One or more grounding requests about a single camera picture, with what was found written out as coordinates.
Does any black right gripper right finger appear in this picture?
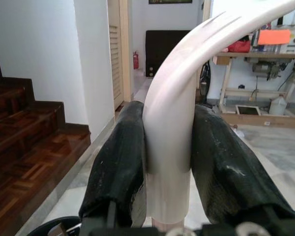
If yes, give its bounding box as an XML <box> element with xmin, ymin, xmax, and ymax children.
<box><xmin>191</xmin><ymin>103</ymin><xmax>295</xmax><ymax>224</ymax></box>

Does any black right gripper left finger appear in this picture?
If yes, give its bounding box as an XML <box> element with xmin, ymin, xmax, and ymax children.
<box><xmin>78</xmin><ymin>100</ymin><xmax>148</xmax><ymax>227</ymax></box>

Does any cream long-handled dustpan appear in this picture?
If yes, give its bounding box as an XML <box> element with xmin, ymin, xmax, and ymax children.
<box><xmin>144</xmin><ymin>0</ymin><xmax>295</xmax><ymax>226</ymax></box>

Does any long brown cardboard box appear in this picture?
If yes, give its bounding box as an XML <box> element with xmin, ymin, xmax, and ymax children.
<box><xmin>223</xmin><ymin>113</ymin><xmax>295</xmax><ymax>126</ymax></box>

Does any white framed box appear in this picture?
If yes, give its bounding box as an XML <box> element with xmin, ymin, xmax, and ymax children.
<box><xmin>235</xmin><ymin>104</ymin><xmax>262</xmax><ymax>117</ymax></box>

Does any clear plastic jug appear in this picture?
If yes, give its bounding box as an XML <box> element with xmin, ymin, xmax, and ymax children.
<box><xmin>269</xmin><ymin>95</ymin><xmax>288</xmax><ymax>115</ymax></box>

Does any dark wooden staircase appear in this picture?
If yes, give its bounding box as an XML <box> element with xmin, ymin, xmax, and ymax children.
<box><xmin>0</xmin><ymin>53</ymin><xmax>91</xmax><ymax>236</ymax></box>

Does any cream louvred door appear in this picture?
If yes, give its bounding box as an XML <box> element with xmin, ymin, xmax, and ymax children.
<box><xmin>108</xmin><ymin>0</ymin><xmax>125</xmax><ymax>112</ymax></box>

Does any red fire extinguisher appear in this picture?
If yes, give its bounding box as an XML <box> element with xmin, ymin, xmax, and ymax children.
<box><xmin>132</xmin><ymin>51</ymin><xmax>140</xmax><ymax>71</ymax></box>

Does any grey electric motor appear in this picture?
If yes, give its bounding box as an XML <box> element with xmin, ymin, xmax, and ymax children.
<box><xmin>251</xmin><ymin>62</ymin><xmax>281</xmax><ymax>81</ymax></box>

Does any pale wooden workbench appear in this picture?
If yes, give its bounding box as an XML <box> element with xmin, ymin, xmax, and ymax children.
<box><xmin>212</xmin><ymin>53</ymin><xmax>295</xmax><ymax>118</ymax></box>

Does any black upright panel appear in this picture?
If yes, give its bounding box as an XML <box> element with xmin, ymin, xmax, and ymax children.
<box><xmin>145</xmin><ymin>29</ymin><xmax>192</xmax><ymax>77</ymax></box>

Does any red bag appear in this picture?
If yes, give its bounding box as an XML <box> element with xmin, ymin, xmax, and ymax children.
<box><xmin>228</xmin><ymin>40</ymin><xmax>251</xmax><ymax>53</ymax></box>

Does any orange paper sheet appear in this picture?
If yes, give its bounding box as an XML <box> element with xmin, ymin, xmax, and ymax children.
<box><xmin>257</xmin><ymin>29</ymin><xmax>292</xmax><ymax>45</ymax></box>

